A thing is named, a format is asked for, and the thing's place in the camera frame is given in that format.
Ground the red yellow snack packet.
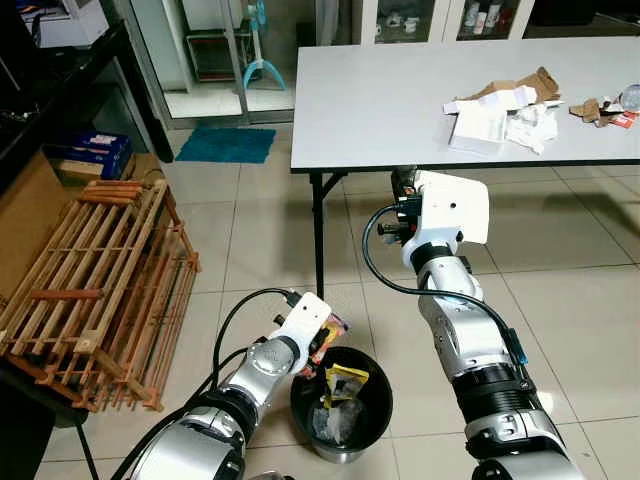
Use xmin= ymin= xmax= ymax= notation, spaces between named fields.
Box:
xmin=310 ymin=312 xmax=352 ymax=380

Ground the black round rubbish bin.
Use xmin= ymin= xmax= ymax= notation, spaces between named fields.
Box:
xmin=289 ymin=346 xmax=394 ymax=464

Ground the yellow black snack packet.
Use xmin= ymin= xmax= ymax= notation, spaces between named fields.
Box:
xmin=321 ymin=362 xmax=372 ymax=407

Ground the clear plastic wrap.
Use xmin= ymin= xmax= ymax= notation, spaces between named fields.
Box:
xmin=309 ymin=394 xmax=367 ymax=447

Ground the white foam tray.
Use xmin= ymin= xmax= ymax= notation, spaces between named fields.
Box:
xmin=447 ymin=104 xmax=512 ymax=157

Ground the flattened white paper carton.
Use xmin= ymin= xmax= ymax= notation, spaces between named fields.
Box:
xmin=442 ymin=85 xmax=537 ymax=114

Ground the crumpled white tissue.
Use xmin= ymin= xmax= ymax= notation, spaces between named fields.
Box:
xmin=504 ymin=102 xmax=560 ymax=155

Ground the torn brown cardboard piece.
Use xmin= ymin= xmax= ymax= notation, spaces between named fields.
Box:
xmin=469 ymin=66 xmax=564 ymax=107

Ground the white glass door cabinet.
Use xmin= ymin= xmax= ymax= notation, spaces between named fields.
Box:
xmin=358 ymin=0 xmax=532 ymax=44

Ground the teal floor mat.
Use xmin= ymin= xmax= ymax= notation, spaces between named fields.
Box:
xmin=174 ymin=125 xmax=279 ymax=165

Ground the blue white standing fan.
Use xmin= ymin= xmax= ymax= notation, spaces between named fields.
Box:
xmin=238 ymin=0 xmax=288 ymax=92

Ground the small brown paper scrap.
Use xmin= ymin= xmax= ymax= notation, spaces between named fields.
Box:
xmin=567 ymin=96 xmax=627 ymax=127

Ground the small red white packet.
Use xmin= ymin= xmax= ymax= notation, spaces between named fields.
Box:
xmin=604 ymin=111 xmax=639 ymax=130

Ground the wooden slatted rack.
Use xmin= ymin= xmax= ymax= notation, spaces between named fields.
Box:
xmin=0 ymin=177 xmax=202 ymax=414

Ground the clear plastic water bottle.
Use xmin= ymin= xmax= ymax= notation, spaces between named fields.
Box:
xmin=617 ymin=84 xmax=640 ymax=112

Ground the blue cardboard box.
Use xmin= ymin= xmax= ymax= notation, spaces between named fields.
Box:
xmin=44 ymin=131 xmax=134 ymax=182

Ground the large brown cardboard box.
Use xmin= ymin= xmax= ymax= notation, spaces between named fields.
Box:
xmin=0 ymin=150 xmax=73 ymax=303

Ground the black desk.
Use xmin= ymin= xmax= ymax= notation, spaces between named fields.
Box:
xmin=0 ymin=18 xmax=173 ymax=193

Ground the white printer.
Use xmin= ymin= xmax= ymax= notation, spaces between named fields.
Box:
xmin=14 ymin=0 xmax=110 ymax=50

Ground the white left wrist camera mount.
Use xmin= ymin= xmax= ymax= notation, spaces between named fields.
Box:
xmin=274 ymin=291 xmax=334 ymax=353

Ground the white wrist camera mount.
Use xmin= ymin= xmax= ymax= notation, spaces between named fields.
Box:
xmin=404 ymin=170 xmax=492 ymax=264
xmin=274 ymin=291 xmax=334 ymax=353

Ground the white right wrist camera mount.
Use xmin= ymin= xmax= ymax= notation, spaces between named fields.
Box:
xmin=404 ymin=170 xmax=492 ymax=264

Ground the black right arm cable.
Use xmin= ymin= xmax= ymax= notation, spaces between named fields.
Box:
xmin=361 ymin=204 xmax=528 ymax=368

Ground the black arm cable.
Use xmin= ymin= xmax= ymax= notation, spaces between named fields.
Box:
xmin=361 ymin=204 xmax=528 ymax=368
xmin=208 ymin=287 xmax=303 ymax=403

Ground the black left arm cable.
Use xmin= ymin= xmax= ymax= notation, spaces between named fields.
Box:
xmin=208 ymin=287 xmax=303 ymax=403

